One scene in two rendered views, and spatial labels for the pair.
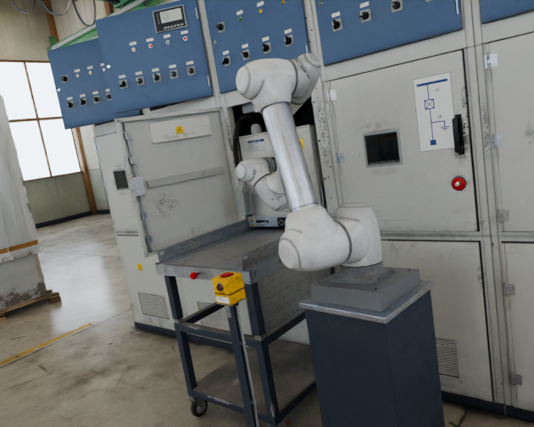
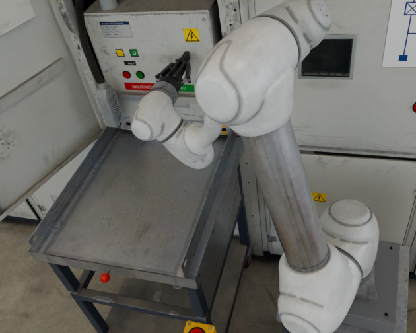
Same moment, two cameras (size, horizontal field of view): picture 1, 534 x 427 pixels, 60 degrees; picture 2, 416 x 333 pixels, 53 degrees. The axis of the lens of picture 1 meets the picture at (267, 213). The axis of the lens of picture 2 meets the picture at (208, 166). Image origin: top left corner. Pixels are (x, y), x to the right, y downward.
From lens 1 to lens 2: 125 cm
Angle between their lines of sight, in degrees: 37
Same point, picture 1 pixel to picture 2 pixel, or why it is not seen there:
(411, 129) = (376, 37)
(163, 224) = (4, 171)
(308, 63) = (318, 29)
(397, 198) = (335, 115)
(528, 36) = not seen: outside the picture
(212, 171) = (51, 71)
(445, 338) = not seen: hidden behind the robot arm
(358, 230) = (368, 256)
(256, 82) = (251, 110)
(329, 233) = (349, 287)
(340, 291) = not seen: hidden behind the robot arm
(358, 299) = (362, 323)
